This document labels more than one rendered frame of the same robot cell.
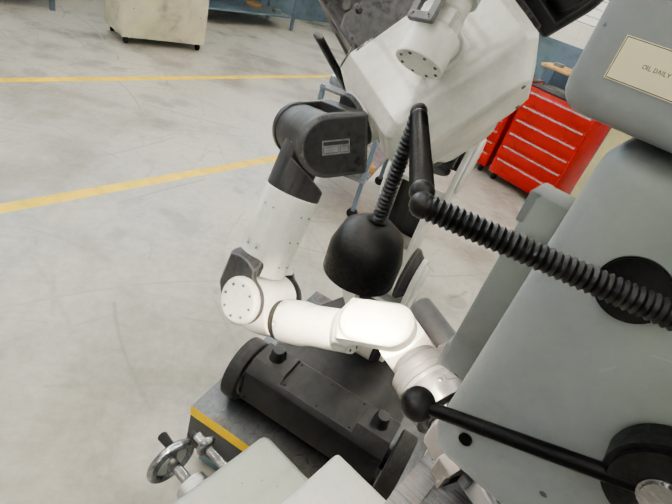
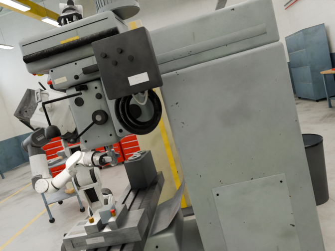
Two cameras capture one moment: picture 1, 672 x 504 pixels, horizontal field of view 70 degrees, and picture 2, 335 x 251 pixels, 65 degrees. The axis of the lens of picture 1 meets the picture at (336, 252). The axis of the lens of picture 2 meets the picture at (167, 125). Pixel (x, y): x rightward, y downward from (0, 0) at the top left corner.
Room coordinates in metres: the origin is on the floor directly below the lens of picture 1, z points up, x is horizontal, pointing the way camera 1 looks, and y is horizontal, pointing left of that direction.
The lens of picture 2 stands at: (-1.03, -0.05, 1.51)
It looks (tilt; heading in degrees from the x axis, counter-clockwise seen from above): 8 degrees down; 338
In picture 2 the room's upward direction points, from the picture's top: 16 degrees counter-clockwise
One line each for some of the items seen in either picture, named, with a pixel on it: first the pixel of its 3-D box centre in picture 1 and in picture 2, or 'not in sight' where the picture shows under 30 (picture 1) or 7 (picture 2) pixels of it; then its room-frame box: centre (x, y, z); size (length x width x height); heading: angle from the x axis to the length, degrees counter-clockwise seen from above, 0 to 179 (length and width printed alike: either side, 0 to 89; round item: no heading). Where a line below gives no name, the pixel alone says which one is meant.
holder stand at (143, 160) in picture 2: not in sight; (141, 168); (0.67, -0.47, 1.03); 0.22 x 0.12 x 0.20; 142
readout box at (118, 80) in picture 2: not in sight; (127, 64); (-0.10, -0.35, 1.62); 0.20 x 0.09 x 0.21; 59
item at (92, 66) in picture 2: not in sight; (86, 71); (0.19, -0.25, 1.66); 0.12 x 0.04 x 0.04; 59
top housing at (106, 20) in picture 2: not in sight; (80, 46); (0.34, -0.27, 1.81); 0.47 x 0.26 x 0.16; 59
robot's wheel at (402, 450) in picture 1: (394, 464); not in sight; (0.89, -0.35, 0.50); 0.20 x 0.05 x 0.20; 162
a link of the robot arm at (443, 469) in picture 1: (455, 425); (99, 159); (0.42, -0.21, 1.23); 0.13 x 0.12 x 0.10; 124
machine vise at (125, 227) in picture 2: not in sight; (105, 225); (0.16, -0.11, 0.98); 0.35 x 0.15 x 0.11; 57
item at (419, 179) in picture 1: (420, 152); not in sight; (0.30, -0.03, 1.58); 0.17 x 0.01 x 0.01; 2
